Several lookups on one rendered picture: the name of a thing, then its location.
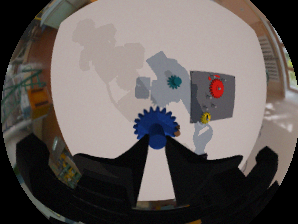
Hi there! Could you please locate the teal gear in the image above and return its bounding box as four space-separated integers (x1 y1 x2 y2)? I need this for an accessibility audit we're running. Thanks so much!
168 76 181 89

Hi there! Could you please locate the blue gear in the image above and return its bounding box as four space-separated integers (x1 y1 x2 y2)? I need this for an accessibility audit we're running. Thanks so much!
133 107 177 149

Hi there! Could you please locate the red gear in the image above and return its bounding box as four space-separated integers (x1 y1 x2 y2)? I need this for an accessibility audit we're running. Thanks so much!
209 79 225 99

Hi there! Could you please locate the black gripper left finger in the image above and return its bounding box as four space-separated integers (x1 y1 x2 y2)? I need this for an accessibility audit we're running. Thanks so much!
73 133 149 208

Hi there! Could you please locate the brown gear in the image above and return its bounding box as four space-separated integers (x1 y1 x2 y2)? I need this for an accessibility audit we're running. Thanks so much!
173 125 181 136

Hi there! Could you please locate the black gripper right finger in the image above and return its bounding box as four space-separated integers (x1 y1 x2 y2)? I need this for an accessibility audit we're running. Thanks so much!
164 135 243 208

